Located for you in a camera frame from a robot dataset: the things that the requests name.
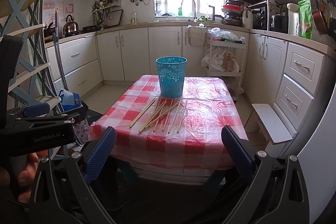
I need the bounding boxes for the wooden chopstick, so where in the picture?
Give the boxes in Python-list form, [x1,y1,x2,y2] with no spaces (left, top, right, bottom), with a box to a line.
[177,100,188,134]
[153,100,167,132]
[129,99,155,128]
[168,100,182,134]
[162,99,174,132]
[139,100,167,133]

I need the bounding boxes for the chrome kitchen faucet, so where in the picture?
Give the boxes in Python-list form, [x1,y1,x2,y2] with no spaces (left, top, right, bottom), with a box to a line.
[181,0,197,22]

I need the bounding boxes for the person's left hand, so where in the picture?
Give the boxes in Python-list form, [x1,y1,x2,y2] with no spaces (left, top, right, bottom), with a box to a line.
[1,150,49,206]

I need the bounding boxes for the wooden blue folding shelf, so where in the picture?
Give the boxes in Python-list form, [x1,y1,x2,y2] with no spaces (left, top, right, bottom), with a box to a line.
[1,0,63,115]

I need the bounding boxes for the white small bench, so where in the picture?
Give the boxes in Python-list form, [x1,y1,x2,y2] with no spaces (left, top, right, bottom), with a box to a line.
[244,103,293,157]

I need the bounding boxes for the red white checkered tablecloth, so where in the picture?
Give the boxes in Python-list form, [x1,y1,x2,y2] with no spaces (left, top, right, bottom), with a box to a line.
[90,75,247,169]

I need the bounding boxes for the white rolling cart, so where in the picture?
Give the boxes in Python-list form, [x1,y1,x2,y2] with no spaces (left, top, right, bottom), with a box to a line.
[201,27,249,101]

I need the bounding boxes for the steel kettle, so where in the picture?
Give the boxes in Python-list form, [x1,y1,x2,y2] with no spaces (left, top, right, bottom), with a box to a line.
[63,14,79,36]

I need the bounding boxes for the teal perforated plastic bin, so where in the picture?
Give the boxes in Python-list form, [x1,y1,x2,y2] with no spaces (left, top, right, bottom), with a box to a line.
[156,56,187,98]

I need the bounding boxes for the white hanging trash bin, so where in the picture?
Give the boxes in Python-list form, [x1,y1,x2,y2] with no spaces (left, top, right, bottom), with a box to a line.
[187,25,207,47]

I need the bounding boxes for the black rice cooker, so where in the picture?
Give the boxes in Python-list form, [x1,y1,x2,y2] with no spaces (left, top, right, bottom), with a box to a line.
[270,14,288,34]

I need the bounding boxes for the clear plastic bottle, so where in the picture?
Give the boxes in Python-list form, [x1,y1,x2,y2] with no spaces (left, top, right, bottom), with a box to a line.
[130,10,137,24]

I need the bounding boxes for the green snack bag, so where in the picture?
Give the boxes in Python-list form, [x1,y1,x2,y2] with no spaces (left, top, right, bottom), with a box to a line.
[298,0,313,39]

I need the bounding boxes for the stack of pans and pots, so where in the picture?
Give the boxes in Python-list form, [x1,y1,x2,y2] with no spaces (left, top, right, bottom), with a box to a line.
[221,0,245,27]

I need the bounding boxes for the white thermos pot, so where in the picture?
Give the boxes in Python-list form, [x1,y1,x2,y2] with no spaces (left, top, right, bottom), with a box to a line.
[286,3,300,36]

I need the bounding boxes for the green dish soap bottle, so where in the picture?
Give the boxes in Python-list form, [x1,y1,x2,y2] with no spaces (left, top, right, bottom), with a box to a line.
[178,6,183,17]

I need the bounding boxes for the mop handle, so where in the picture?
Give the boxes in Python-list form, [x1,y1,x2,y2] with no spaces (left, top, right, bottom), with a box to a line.
[52,9,68,91]

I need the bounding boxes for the wall utensil rack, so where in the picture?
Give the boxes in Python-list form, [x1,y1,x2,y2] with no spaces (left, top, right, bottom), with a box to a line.
[92,0,123,30]

